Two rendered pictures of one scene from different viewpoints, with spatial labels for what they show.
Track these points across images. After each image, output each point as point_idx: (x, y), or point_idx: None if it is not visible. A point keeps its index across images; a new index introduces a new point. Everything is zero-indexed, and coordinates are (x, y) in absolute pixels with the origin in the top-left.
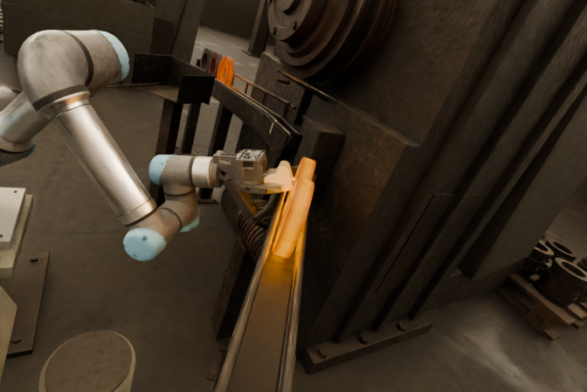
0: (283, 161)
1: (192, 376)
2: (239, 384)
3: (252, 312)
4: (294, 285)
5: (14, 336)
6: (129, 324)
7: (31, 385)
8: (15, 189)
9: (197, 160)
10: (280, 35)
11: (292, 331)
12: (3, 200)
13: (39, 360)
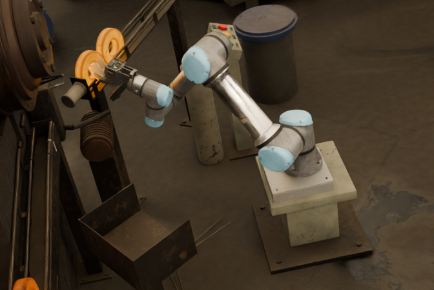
0: (96, 63)
1: (155, 198)
2: (152, 21)
3: (141, 36)
4: (126, 28)
5: (263, 206)
6: (196, 225)
7: (246, 193)
8: (278, 191)
9: (144, 77)
10: (52, 61)
11: (136, 15)
12: (279, 182)
13: (247, 204)
